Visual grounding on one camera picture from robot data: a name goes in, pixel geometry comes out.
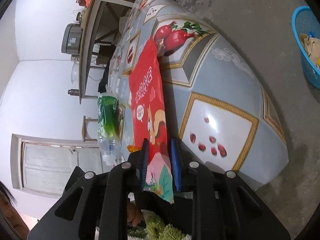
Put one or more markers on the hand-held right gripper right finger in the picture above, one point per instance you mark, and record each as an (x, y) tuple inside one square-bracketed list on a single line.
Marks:
[(176, 165)]

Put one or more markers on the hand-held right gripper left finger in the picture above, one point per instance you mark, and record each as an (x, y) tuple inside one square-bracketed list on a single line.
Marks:
[(145, 165)]

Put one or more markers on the red snack bag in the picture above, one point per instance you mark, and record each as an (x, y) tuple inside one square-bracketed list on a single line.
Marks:
[(147, 97)]

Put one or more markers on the blue plastic basket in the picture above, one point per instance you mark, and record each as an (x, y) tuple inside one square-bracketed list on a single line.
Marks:
[(300, 42)]

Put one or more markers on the person's left hand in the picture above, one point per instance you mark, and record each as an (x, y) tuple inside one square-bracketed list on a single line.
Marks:
[(135, 215)]

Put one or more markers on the orange bottle cap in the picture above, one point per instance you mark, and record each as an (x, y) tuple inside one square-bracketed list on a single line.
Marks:
[(132, 148)]

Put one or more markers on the white door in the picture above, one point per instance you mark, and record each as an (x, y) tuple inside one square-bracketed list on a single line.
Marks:
[(50, 165)]

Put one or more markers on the wooden chair black seat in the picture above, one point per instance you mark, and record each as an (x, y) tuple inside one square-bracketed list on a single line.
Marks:
[(86, 127)]

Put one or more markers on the green plastic bottle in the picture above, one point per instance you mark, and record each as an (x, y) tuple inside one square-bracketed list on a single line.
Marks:
[(107, 115)]

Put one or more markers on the fluffy white green garment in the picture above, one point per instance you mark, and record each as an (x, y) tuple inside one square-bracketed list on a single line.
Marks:
[(160, 230)]

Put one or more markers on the person's head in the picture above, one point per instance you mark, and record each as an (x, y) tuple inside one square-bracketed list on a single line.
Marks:
[(10, 212)]

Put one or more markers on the steel thermos flask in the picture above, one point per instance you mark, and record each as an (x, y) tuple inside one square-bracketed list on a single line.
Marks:
[(73, 92)]

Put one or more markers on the black clothing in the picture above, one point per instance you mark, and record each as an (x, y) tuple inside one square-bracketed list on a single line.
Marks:
[(103, 82)]

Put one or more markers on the glass bowl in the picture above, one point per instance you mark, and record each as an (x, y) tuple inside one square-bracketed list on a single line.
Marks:
[(74, 72)]

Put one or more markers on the grey rice cooker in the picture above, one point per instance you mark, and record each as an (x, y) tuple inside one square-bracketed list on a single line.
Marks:
[(71, 38)]

